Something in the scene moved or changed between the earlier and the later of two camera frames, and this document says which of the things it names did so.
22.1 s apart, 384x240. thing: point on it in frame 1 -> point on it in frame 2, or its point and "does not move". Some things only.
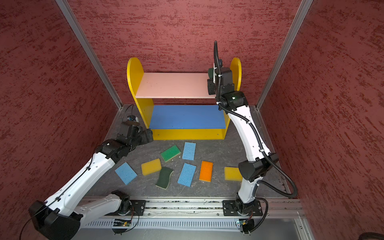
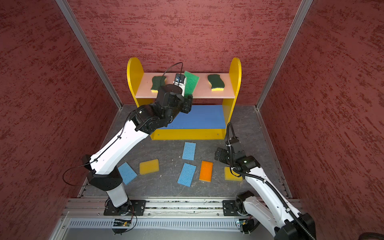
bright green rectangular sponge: [170, 153] -> [190, 84]
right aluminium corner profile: [304, 8] does not move
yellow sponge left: [151, 166] does not move
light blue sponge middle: [187, 174] does not move
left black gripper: [143, 135] -> [186, 101]
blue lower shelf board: [187, 117] does not move
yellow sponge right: [232, 173] does not move
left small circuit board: [121, 222] does not move
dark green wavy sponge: [164, 177] -> [157, 82]
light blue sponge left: [126, 173] does not move
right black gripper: [211, 84] -> [224, 152]
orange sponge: [206, 171] does not move
